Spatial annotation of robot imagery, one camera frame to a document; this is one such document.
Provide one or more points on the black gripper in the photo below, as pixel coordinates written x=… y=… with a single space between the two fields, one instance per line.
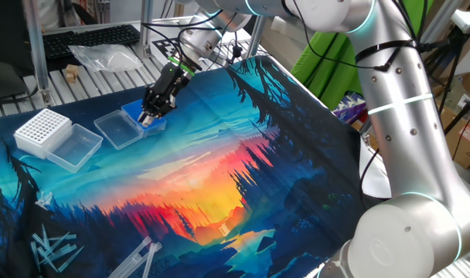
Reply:
x=171 y=83

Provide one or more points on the medium translucent pipette tip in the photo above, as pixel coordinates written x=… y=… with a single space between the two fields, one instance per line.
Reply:
x=45 y=237
x=35 y=256
x=65 y=236
x=57 y=243
x=72 y=258
x=49 y=262
x=61 y=251
x=38 y=239

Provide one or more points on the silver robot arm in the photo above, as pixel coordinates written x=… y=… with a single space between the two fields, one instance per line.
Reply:
x=405 y=154

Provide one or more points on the blue pipette tip rack box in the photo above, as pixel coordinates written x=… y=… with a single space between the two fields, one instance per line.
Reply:
x=119 y=129

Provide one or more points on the white pipette tip rack box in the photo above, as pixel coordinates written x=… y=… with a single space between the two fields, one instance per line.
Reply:
x=41 y=129

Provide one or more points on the large clear pipette tip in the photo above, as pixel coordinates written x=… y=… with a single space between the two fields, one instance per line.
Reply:
x=142 y=246
x=154 y=255
x=132 y=264

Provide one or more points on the clear pipette tip bundle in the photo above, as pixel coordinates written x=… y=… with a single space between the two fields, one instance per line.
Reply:
x=45 y=200

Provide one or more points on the printed forest sunset cloth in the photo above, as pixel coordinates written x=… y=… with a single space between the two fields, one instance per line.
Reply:
x=181 y=154

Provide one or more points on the black white fiducial marker sheet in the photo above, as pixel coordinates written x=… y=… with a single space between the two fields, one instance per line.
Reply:
x=165 y=46

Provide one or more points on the clear plastic bag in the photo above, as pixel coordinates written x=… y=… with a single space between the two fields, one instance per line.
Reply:
x=107 y=58

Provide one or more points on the black computer keyboard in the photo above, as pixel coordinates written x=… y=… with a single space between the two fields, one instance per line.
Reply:
x=92 y=40

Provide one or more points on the small wooden block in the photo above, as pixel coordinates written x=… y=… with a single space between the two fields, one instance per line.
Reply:
x=72 y=70

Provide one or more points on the dark grey case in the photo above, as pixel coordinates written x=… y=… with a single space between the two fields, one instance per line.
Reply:
x=7 y=83

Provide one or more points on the black monitor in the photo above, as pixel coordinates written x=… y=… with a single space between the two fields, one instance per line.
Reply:
x=7 y=34

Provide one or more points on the green fabric sheet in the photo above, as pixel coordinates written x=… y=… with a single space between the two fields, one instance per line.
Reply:
x=320 y=77

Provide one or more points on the purple patterned box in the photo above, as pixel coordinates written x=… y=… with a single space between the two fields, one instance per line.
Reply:
x=347 y=108

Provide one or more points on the black tripod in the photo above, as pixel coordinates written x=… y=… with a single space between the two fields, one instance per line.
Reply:
x=453 y=42

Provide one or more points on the brown cardboard box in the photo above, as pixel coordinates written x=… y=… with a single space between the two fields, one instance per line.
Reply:
x=467 y=154

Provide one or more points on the white tripod-mounted camera device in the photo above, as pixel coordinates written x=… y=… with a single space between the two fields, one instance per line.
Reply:
x=468 y=21

